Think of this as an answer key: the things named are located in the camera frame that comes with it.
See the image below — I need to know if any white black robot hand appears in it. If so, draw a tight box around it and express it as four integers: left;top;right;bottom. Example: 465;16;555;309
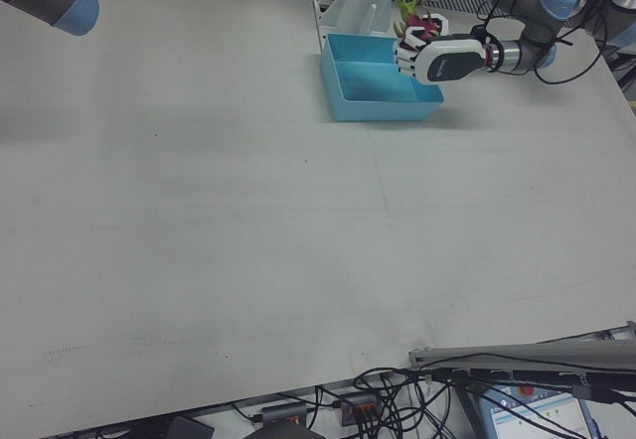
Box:
391;10;492;85

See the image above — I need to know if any red dragon fruit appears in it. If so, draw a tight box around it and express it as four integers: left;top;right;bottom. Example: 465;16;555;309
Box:
391;0;444;54

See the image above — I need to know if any white stand base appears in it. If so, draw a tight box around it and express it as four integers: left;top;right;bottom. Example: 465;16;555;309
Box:
312;0;408;39

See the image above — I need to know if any light blue plastic bin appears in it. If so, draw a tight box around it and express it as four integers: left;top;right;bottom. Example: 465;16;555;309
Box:
319;33;444;123

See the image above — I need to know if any hub with orange ports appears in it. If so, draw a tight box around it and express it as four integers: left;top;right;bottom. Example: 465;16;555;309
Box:
338;391;382;426

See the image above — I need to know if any robot teach pendant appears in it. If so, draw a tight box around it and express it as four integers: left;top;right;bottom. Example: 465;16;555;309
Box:
477;380;600;439

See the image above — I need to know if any grey usb hub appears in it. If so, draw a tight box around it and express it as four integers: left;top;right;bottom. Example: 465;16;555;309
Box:
250;401;312;428

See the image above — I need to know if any black box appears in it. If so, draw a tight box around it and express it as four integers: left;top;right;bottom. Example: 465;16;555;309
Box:
167;414;216;439

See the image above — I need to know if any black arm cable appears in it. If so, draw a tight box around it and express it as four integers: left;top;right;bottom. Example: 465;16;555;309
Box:
469;0;617;86

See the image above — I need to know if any aluminium frame rail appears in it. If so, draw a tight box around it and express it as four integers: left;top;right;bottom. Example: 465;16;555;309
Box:
407;320;636;378

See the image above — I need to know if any black cable bundle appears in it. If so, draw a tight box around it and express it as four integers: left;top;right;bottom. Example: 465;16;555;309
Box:
228;365;498;439

